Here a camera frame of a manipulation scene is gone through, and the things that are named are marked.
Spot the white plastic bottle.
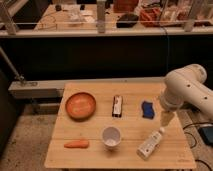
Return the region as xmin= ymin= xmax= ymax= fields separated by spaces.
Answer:
xmin=137 ymin=127 xmax=165 ymax=159

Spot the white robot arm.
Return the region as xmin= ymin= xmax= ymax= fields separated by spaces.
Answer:
xmin=159 ymin=64 xmax=213 ymax=127

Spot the orange ceramic bowl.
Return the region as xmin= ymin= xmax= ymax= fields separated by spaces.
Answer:
xmin=65 ymin=92 xmax=96 ymax=120

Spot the blue sponge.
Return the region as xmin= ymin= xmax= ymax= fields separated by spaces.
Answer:
xmin=141 ymin=101 xmax=155 ymax=119

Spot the black floor device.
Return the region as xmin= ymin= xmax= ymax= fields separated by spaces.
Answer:
xmin=198 ymin=125 xmax=213 ymax=147

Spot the white paper cup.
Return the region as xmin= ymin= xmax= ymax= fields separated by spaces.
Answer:
xmin=102 ymin=126 xmax=121 ymax=150

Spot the orange carrot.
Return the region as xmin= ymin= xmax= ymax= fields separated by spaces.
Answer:
xmin=64 ymin=140 xmax=89 ymax=148

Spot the orange box on bench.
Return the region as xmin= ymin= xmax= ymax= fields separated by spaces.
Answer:
xmin=140 ymin=8 xmax=161 ymax=27

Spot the black bag on bench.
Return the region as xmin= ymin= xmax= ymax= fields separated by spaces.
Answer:
xmin=116 ymin=13 xmax=139 ymax=28

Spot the diagonal metal rod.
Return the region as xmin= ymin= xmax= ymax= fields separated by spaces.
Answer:
xmin=0 ymin=46 xmax=26 ymax=86

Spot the metal frame post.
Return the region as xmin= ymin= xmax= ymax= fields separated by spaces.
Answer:
xmin=97 ymin=0 xmax=106 ymax=33

